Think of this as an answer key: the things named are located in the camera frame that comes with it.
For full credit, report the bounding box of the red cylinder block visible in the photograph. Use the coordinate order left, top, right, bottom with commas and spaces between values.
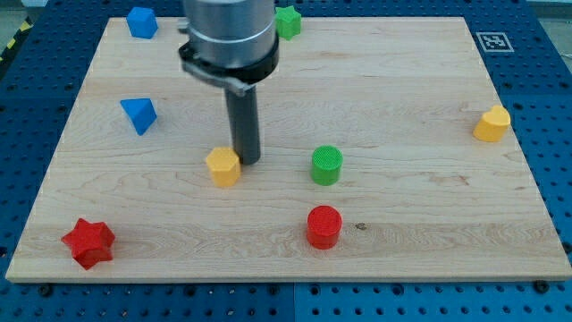
307, 205, 343, 250

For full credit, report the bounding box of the white fiducial marker tag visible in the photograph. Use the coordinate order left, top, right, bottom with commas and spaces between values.
475, 31, 514, 53

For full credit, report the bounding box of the green star block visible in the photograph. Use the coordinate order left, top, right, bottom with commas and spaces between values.
274, 5, 302, 40

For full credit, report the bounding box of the red star block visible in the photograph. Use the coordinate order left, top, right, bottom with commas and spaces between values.
61, 218, 115, 270

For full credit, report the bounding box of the wooden board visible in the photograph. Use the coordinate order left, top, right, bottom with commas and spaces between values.
5, 18, 571, 284

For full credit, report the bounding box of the blue triangle block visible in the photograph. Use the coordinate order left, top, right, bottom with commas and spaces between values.
120, 97, 157, 136

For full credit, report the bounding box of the green cylinder block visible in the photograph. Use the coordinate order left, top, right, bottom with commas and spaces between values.
310, 145, 343, 186

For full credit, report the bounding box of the yellow heart block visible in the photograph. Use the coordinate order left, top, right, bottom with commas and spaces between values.
473, 105, 511, 142

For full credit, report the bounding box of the blue cube block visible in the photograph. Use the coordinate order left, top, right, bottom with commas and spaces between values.
126, 7, 158, 39

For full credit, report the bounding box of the yellow hexagon block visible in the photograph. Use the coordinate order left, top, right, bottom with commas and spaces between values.
206, 147, 241, 187

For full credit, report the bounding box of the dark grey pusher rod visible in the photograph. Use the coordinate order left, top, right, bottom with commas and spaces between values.
224, 87, 261, 165

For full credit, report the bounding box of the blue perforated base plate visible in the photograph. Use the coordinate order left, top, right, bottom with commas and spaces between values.
1, 1, 571, 321

